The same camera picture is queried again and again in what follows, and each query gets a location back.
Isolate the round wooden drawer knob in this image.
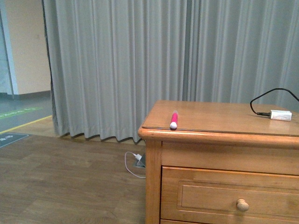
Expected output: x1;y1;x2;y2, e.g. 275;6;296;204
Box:
236;199;249;212

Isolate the dark floor sign sticker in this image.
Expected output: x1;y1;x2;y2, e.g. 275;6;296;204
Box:
0;133;29;148

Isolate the black cable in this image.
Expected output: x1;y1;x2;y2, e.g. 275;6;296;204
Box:
249;88;299;117

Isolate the grey pleated curtain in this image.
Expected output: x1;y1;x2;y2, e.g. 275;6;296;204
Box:
43;0;299;141

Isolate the lower wooden drawer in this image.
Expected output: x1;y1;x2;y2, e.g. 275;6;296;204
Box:
160;219;202;224

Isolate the pink marker with clear cap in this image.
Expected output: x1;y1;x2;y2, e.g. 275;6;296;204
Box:
170;111;178;130

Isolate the top wooden drawer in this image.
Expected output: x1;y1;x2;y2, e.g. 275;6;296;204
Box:
160;167;299;224

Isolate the white charging cable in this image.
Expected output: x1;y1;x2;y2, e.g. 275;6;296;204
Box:
124;151;146;179

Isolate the wooden drawer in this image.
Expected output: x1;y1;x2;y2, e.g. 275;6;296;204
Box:
160;219;202;224
160;167;299;224

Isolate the white charger plug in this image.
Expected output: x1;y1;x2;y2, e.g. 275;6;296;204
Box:
133;154;142;161

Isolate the open metal floor socket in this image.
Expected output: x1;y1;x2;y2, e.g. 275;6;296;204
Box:
134;154;146;168

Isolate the white power adapter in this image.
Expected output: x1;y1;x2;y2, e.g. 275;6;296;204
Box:
270;110;292;121

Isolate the wooden nightstand cabinet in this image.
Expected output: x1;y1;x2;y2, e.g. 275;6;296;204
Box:
138;100;299;224

